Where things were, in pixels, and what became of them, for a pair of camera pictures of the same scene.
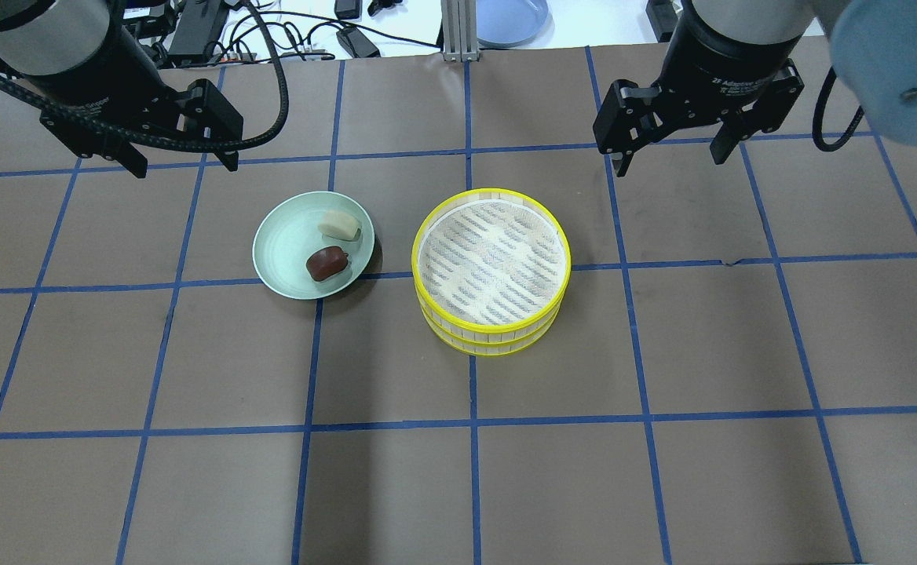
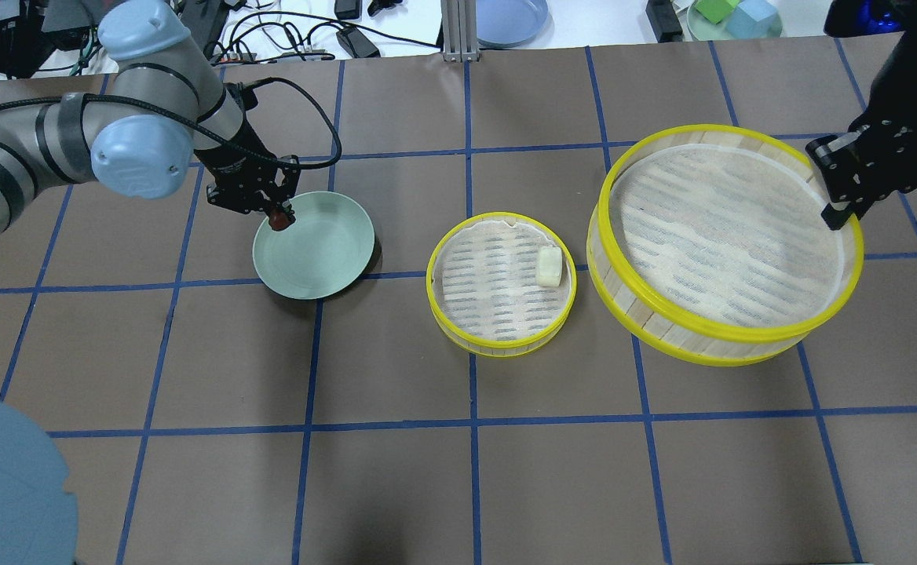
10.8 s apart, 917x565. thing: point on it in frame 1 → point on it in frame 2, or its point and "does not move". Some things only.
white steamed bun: [341, 225] → [549, 266]
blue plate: [513, 23] does not move
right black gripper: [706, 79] → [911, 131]
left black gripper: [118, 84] → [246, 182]
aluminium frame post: [459, 30] does not move
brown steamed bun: [326, 261] → [278, 220]
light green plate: [291, 229] does not move
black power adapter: [356, 44] does not move
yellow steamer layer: [489, 264] → [708, 244]
